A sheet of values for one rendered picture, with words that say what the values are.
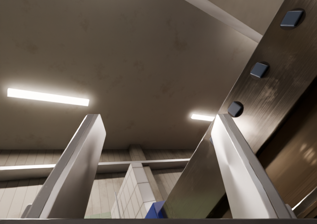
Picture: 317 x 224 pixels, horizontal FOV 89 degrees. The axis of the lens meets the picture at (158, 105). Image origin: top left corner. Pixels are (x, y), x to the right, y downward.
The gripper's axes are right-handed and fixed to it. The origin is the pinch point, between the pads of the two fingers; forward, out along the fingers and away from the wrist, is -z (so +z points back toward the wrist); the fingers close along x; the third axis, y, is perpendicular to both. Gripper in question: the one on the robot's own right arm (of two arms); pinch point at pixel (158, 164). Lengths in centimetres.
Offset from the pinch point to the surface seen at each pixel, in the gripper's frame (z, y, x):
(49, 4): -267, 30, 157
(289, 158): -21, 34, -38
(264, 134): -29, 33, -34
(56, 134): -213, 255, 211
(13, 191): -103, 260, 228
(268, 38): -53, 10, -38
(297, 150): -22, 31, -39
